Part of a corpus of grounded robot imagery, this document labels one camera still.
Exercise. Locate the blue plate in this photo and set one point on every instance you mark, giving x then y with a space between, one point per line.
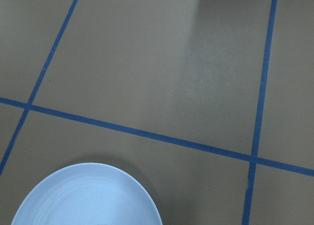
88 194

